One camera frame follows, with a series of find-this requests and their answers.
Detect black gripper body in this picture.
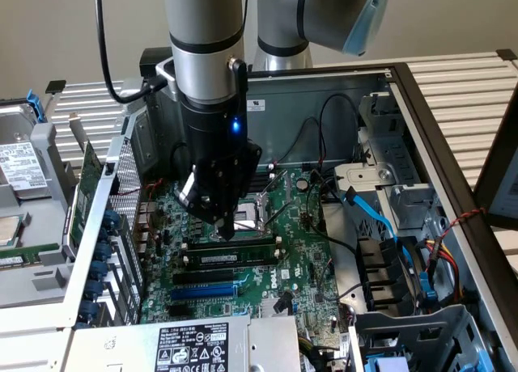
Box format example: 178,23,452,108
180,98,249,175

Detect metal socket cover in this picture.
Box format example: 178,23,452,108
261,169,293,205

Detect CPU socket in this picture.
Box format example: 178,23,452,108
232,192,277,243

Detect metal locking lever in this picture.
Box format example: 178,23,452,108
265,201,295,230

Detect open PC case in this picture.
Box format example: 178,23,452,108
0,62,518,372

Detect green Dell motherboard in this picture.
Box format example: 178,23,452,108
139,167,345,349

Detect blue expansion slot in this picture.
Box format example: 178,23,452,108
169,285,239,302

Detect black box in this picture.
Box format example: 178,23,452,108
138,46,174,78

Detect green graphics card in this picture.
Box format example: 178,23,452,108
62,112,105,260

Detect small silver heat sink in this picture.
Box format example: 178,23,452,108
260,297,293,318

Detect silver power supply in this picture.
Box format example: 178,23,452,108
72,314,304,372

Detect silver disk bay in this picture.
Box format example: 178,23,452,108
333,91,443,236

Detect grey parts rack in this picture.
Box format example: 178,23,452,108
0,96,84,309

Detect black fan shroud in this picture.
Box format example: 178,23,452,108
355,235,427,313

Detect blue rack clip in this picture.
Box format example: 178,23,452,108
25,88,45,125

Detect silver hard disk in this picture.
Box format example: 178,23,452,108
0,104,54,200

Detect silver CPU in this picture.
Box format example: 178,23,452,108
0,214,24,247

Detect grey drive cage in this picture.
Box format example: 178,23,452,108
353,302,499,372

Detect dark leaning panel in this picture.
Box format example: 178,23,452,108
472,99,518,232

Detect thin red wire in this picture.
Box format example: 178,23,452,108
109,178,167,197

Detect short black looped wire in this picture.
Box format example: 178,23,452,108
271,116,323,167

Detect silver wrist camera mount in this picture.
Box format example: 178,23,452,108
155,58,181,104

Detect long black looped wire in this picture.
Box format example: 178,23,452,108
317,93,361,167

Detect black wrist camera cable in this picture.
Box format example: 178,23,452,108
94,0,168,105

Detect blue SATA wire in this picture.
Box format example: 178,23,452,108
342,187,438,304

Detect coloured power wires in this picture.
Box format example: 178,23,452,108
423,235,465,305

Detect red black twisted wire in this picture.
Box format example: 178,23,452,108
439,206,487,239

